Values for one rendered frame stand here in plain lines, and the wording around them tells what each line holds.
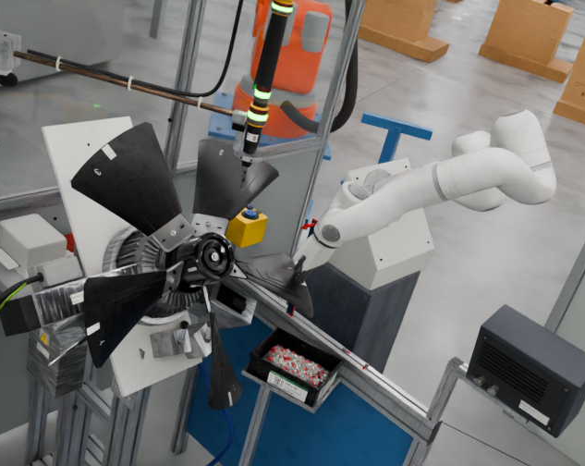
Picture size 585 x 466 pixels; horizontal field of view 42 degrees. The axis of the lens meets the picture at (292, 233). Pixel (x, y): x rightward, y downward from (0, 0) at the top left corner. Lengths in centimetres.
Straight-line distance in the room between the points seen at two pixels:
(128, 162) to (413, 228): 113
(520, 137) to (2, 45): 119
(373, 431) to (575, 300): 143
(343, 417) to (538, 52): 903
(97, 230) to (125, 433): 60
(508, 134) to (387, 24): 811
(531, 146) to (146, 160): 88
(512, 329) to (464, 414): 181
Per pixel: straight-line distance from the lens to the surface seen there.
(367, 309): 241
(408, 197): 176
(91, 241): 194
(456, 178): 172
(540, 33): 1093
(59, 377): 219
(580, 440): 367
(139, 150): 175
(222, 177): 195
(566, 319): 347
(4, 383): 279
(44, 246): 223
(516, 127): 183
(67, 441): 250
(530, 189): 181
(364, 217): 175
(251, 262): 198
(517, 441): 366
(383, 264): 239
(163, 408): 317
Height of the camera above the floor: 214
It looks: 28 degrees down
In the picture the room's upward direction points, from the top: 15 degrees clockwise
